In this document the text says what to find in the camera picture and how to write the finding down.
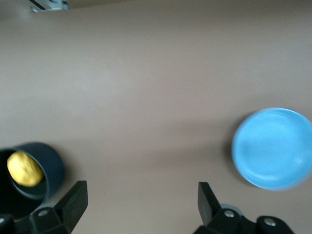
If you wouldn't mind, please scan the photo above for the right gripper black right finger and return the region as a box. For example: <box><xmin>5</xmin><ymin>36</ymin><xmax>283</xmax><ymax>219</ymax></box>
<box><xmin>193</xmin><ymin>181</ymin><xmax>293</xmax><ymax>234</ymax></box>

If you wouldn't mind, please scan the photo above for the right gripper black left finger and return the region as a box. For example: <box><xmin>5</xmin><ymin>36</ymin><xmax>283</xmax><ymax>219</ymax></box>
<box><xmin>14</xmin><ymin>180</ymin><xmax>88</xmax><ymax>234</ymax></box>

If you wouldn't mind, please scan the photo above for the yellow potato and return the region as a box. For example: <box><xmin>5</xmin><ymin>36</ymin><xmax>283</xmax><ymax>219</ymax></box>
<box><xmin>6</xmin><ymin>150</ymin><xmax>45</xmax><ymax>188</ymax></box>

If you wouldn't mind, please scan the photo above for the blue round plate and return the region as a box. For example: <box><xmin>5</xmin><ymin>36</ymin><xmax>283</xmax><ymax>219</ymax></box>
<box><xmin>231</xmin><ymin>107</ymin><xmax>312</xmax><ymax>191</ymax></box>

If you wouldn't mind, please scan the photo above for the brown table cover sheet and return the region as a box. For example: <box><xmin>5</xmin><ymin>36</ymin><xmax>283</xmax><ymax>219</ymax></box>
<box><xmin>0</xmin><ymin>0</ymin><xmax>312</xmax><ymax>234</ymax></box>

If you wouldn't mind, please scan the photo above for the black pot with blue handle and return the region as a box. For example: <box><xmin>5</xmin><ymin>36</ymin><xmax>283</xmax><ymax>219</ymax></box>
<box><xmin>0</xmin><ymin>141</ymin><xmax>66</xmax><ymax>216</ymax></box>

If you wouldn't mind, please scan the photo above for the aluminium frame bracket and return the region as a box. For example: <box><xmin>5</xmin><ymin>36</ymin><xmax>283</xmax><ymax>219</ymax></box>
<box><xmin>29</xmin><ymin>0</ymin><xmax>69</xmax><ymax>13</ymax></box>

